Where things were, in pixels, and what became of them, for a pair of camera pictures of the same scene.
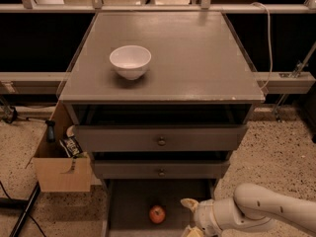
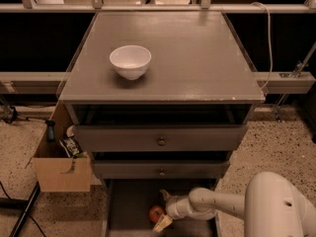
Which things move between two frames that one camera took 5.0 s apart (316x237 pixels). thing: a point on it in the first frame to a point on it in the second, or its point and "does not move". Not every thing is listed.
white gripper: x=203 y=213 to x=172 y=206
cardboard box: x=57 y=172 does not move
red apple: x=157 y=214 does not move
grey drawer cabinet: x=163 y=100 does not move
